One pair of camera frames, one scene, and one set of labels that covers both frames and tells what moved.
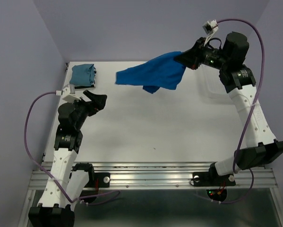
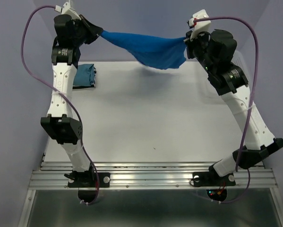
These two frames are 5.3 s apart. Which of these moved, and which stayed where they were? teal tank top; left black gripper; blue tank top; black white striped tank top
Moved: left black gripper; blue tank top
Stayed: teal tank top; black white striped tank top
